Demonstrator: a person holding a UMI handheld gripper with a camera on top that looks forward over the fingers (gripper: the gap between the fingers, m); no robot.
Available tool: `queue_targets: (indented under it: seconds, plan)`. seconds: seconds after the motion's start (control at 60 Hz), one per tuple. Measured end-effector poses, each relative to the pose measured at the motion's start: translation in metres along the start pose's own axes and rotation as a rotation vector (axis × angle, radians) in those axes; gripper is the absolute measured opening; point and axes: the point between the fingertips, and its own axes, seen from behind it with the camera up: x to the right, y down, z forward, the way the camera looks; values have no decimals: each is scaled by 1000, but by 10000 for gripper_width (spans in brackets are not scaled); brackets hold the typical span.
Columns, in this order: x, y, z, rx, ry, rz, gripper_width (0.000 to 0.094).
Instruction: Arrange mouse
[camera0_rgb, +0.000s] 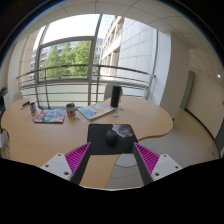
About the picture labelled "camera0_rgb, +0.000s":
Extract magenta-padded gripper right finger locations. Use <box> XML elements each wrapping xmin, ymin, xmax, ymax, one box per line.
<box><xmin>132</xmin><ymin>142</ymin><xmax>184</xmax><ymax>186</ymax></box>

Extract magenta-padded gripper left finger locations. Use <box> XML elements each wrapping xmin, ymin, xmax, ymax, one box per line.
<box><xmin>40</xmin><ymin>142</ymin><xmax>93</xmax><ymax>185</ymax></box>

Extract black computer mouse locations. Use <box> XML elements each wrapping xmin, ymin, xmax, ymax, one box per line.
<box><xmin>105</xmin><ymin>129</ymin><xmax>118</xmax><ymax>145</ymax></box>

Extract black printed mouse pad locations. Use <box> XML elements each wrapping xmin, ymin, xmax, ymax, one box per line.
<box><xmin>87</xmin><ymin>123</ymin><xmax>139</xmax><ymax>155</ymax></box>

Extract red and black magazine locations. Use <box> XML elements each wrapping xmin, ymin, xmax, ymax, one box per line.
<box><xmin>33</xmin><ymin>108</ymin><xmax>67</xmax><ymax>124</ymax></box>

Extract light blue illustrated magazine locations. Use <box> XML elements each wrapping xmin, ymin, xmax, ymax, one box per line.
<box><xmin>78</xmin><ymin>101</ymin><xmax>116</xmax><ymax>121</ymax></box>

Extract black drink bottle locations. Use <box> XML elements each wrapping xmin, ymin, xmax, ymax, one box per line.
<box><xmin>110</xmin><ymin>85</ymin><xmax>123</xmax><ymax>108</ymax></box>

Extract metal balcony railing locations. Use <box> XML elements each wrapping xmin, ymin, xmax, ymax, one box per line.
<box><xmin>16</xmin><ymin>63</ymin><xmax>157</xmax><ymax>109</ymax></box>

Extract black printer on cabinet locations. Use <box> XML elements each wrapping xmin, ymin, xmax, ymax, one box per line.
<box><xmin>0</xmin><ymin>87</ymin><xmax>9</xmax><ymax>115</ymax></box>

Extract green tree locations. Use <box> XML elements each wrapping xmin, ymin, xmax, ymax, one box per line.
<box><xmin>43</xmin><ymin>40</ymin><xmax>93</xmax><ymax>78</ymax></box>

